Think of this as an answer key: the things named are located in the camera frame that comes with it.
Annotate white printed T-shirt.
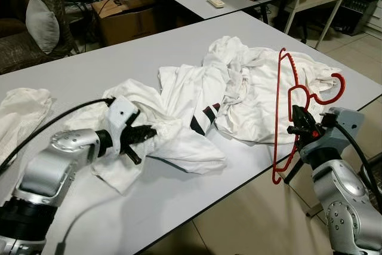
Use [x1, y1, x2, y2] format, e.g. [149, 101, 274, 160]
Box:
[64, 78, 229, 195]

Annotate red plastic hanger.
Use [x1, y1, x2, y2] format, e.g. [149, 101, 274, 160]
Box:
[272, 48, 347, 185]

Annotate large cream white garment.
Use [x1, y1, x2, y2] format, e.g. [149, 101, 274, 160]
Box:
[203, 35, 347, 146]

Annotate white shirt striped cuffs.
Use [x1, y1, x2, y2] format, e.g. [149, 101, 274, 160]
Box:
[157, 64, 241, 137]

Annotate cardboard box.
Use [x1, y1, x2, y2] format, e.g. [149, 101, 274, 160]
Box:
[91, 0, 161, 47]

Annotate black audio amplifier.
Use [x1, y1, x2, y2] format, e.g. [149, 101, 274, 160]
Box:
[331, 0, 380, 36]

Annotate dark armchair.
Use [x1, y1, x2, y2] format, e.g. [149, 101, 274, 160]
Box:
[0, 0, 81, 75]

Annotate white oblong pillow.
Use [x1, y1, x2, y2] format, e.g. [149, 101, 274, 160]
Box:
[25, 0, 61, 54]

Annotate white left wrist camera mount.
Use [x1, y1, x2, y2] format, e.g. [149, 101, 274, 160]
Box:
[104, 95, 141, 155]

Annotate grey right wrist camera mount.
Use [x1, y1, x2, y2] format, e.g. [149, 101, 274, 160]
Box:
[322, 107, 359, 149]

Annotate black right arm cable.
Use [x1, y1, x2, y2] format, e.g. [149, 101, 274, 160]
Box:
[333, 124, 382, 209]

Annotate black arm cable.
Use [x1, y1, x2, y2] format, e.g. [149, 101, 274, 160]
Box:
[333, 124, 382, 209]
[0, 97, 115, 176]

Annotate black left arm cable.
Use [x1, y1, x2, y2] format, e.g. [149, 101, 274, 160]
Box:
[0, 97, 115, 176]

